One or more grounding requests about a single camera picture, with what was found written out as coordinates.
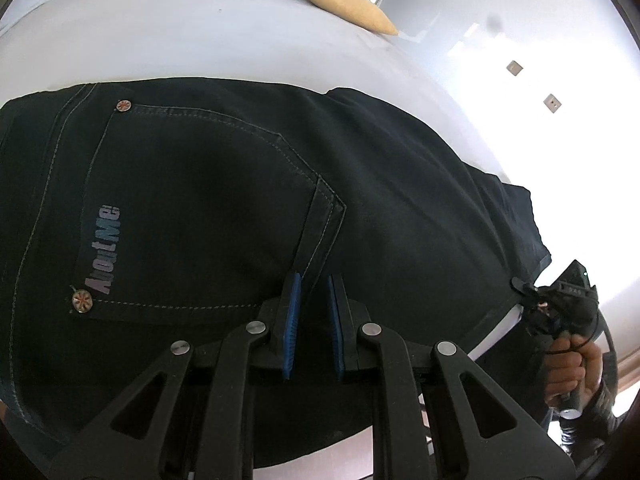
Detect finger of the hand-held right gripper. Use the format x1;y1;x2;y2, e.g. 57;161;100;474
510;276;543;311

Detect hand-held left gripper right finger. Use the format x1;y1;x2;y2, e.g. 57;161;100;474
327;274;577;480

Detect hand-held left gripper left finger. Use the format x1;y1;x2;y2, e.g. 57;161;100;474
47;272;303;480

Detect black denim pants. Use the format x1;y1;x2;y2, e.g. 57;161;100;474
0;76;552;471

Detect person's right forearm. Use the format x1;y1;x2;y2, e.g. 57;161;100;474
562;379;632;461

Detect person's right hand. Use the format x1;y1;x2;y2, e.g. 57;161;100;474
544;332;603;408

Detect bed with white sheet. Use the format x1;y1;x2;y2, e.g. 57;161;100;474
0;0;533;361

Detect yellow pillow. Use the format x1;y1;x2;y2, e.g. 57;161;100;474
300;0;399;37

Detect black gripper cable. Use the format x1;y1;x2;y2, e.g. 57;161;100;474
592;310;620;413

